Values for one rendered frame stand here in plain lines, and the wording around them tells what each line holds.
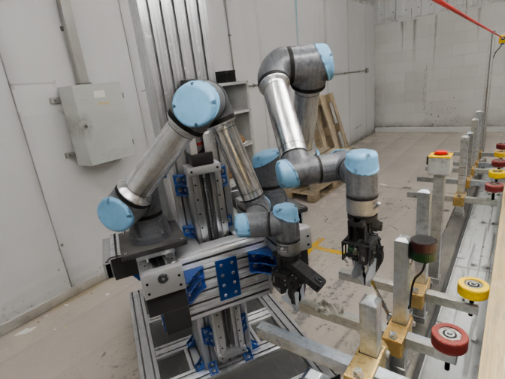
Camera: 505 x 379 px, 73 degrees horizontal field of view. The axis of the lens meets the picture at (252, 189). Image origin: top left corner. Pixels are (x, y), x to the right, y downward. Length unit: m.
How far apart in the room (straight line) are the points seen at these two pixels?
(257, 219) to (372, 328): 0.44
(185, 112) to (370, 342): 0.69
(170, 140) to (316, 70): 0.49
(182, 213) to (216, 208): 0.14
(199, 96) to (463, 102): 7.95
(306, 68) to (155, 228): 0.73
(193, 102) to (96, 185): 2.35
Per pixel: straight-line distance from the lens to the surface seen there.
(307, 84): 1.15
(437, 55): 8.67
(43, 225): 3.07
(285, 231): 1.01
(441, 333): 1.02
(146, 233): 1.25
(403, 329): 1.07
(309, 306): 1.14
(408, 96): 8.81
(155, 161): 1.02
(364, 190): 0.83
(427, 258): 0.94
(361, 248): 0.87
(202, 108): 0.92
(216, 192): 1.39
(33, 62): 3.05
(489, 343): 1.04
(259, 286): 1.48
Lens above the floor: 1.54
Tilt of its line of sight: 18 degrees down
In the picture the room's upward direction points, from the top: 6 degrees counter-clockwise
